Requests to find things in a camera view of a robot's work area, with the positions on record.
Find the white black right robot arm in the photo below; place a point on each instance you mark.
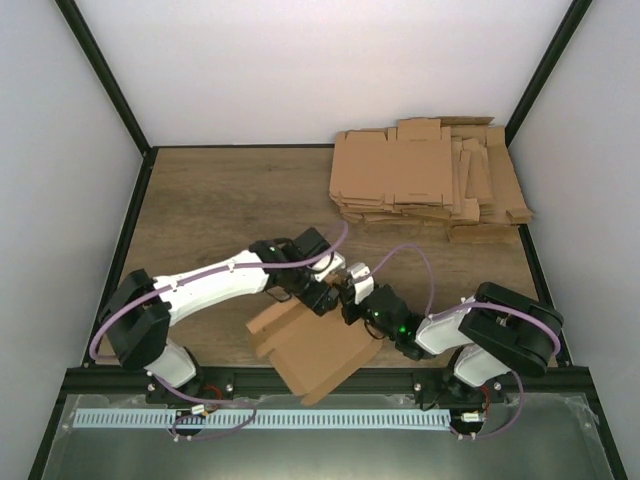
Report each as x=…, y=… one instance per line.
x=494, y=332

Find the grey metal front plate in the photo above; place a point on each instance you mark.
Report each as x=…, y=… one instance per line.
x=546, y=436

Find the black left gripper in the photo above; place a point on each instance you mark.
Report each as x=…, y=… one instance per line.
x=322, y=299

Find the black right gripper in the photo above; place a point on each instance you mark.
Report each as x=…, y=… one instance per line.
x=347, y=302

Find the cardboard box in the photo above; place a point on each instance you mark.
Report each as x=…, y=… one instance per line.
x=312, y=354

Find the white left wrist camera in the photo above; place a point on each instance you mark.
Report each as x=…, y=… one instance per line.
x=327, y=265

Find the light blue slotted cable duct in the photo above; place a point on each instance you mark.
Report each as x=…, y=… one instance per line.
x=394, y=419

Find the stack of flat cardboard blanks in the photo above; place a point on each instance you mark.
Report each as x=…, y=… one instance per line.
x=454, y=172

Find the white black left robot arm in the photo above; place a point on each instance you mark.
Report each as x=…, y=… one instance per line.
x=137, y=319

